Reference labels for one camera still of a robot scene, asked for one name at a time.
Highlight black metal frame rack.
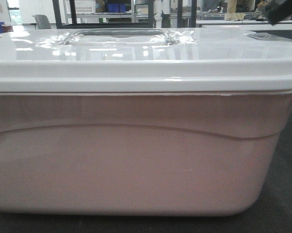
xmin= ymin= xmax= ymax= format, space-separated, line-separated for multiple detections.
xmin=52 ymin=0 xmax=198 ymax=29

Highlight grey office chair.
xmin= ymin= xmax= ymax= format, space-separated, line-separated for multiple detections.
xmin=33 ymin=14 xmax=52 ymax=30

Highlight white lidded storage bin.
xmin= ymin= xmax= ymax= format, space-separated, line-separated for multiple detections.
xmin=0 ymin=27 xmax=292 ymax=216

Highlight white background table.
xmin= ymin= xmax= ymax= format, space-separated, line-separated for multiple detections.
xmin=196 ymin=20 xmax=292 ymax=27

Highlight blue bins on far shelf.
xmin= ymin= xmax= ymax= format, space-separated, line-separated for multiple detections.
xmin=106 ymin=3 xmax=126 ymax=13

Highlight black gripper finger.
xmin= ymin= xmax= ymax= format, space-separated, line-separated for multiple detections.
xmin=261 ymin=0 xmax=292 ymax=25

